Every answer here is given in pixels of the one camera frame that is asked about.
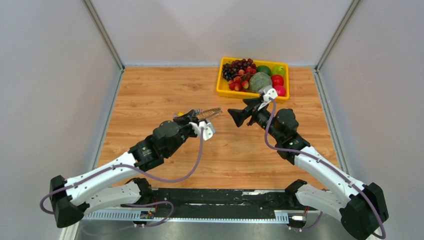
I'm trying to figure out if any red cherry bunch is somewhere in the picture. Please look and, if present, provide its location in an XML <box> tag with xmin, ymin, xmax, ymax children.
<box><xmin>222</xmin><ymin>66</ymin><xmax>257</xmax><ymax>92</ymax></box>

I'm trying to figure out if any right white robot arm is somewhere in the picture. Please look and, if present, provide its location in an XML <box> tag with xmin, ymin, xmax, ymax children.
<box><xmin>228</xmin><ymin>98</ymin><xmax>389</xmax><ymax>240</ymax></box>

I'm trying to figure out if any red apple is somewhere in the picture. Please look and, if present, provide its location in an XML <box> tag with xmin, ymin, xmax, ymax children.
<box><xmin>271</xmin><ymin>74</ymin><xmax>285</xmax><ymax>86</ymax></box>

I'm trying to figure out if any pink red peach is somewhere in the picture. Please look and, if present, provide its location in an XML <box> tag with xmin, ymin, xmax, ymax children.
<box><xmin>273</xmin><ymin>85</ymin><xmax>287</xmax><ymax>97</ymax></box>

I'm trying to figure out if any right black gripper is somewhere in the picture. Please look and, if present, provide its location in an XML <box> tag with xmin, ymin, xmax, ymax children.
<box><xmin>227</xmin><ymin>97</ymin><xmax>282</xmax><ymax>142</ymax></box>

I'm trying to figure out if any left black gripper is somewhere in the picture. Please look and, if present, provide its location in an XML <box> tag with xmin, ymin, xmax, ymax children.
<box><xmin>165</xmin><ymin>110</ymin><xmax>202</xmax><ymax>158</ymax></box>

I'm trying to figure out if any right aluminium frame post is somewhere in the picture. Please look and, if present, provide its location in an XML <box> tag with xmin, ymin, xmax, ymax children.
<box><xmin>314</xmin><ymin>0</ymin><xmax>362</xmax><ymax>73</ymax></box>

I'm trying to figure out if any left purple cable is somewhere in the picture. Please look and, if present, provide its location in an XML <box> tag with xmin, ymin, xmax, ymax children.
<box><xmin>39</xmin><ymin>127</ymin><xmax>205</xmax><ymax>215</ymax></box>

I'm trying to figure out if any dark green lime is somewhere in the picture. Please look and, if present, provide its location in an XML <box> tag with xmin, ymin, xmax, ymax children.
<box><xmin>256</xmin><ymin>65</ymin><xmax>272</xmax><ymax>76</ymax></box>

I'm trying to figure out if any light green pear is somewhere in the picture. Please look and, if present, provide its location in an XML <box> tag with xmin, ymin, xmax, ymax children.
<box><xmin>272</xmin><ymin>65</ymin><xmax>287</xmax><ymax>77</ymax></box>

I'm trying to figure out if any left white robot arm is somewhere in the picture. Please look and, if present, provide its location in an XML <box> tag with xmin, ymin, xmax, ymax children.
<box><xmin>39</xmin><ymin>109</ymin><xmax>216</xmax><ymax>228</ymax></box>

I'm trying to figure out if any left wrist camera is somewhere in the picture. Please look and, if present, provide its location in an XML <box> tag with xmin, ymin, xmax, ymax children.
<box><xmin>197</xmin><ymin>120</ymin><xmax>216</xmax><ymax>141</ymax></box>

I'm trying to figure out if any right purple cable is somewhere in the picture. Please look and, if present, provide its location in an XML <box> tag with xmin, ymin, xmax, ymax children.
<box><xmin>264</xmin><ymin>97</ymin><xmax>387</xmax><ymax>240</ymax></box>

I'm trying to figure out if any left aluminium frame post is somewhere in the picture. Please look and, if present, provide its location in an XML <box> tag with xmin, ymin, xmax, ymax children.
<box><xmin>82</xmin><ymin>0</ymin><xmax>125</xmax><ymax>73</ymax></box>

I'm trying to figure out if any dark grape bunch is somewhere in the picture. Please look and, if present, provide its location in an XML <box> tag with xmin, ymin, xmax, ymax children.
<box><xmin>221</xmin><ymin>58</ymin><xmax>257</xmax><ymax>81</ymax></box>

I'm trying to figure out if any aluminium frame post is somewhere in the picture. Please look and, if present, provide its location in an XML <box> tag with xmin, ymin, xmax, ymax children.
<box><xmin>82</xmin><ymin>0</ymin><xmax>125</xmax><ymax>73</ymax></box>
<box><xmin>314</xmin><ymin>0</ymin><xmax>362</xmax><ymax>73</ymax></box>

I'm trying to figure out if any purple cable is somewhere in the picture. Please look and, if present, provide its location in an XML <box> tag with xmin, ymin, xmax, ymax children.
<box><xmin>39</xmin><ymin>127</ymin><xmax>205</xmax><ymax>215</ymax></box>
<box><xmin>264</xmin><ymin>97</ymin><xmax>387</xmax><ymax>240</ymax></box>

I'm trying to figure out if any white slotted cable duct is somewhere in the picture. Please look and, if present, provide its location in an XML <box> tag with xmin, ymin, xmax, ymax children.
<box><xmin>82</xmin><ymin>208</ymin><xmax>290</xmax><ymax>224</ymax></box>

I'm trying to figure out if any yellow tagged key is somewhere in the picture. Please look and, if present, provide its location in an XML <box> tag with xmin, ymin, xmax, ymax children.
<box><xmin>173</xmin><ymin>112</ymin><xmax>184</xmax><ymax>118</ymax></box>

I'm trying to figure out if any metal key organizer ring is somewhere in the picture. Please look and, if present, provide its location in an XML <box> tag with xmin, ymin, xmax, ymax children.
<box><xmin>196</xmin><ymin>106</ymin><xmax>223</xmax><ymax>122</ymax></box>

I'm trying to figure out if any green netted melon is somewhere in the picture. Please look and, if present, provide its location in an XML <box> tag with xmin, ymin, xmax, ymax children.
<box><xmin>249</xmin><ymin>72</ymin><xmax>273</xmax><ymax>93</ymax></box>

